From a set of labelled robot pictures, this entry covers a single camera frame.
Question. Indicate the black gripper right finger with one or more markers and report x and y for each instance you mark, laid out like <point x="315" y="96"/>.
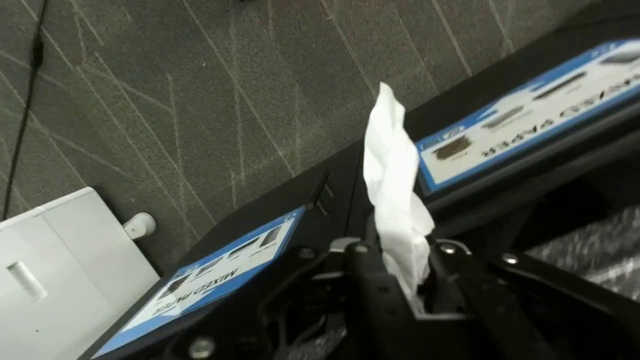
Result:
<point x="478" y="315"/>

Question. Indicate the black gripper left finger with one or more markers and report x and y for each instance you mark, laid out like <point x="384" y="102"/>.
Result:
<point x="379" y="319"/>

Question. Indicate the white paper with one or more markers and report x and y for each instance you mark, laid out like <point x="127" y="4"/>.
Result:
<point x="400" y="219"/>

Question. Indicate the left mixed paper bin label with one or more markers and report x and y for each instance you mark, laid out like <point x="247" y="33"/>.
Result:
<point x="208" y="279"/>

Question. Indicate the mixed paper bin label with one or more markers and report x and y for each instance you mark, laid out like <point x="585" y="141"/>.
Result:
<point x="545" y="106"/>
<point x="208" y="279"/>

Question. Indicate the right mixed paper bin label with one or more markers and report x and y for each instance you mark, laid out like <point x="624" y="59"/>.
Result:
<point x="545" y="106"/>

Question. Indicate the white box on floor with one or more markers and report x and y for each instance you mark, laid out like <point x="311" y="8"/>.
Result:
<point x="68" y="271"/>

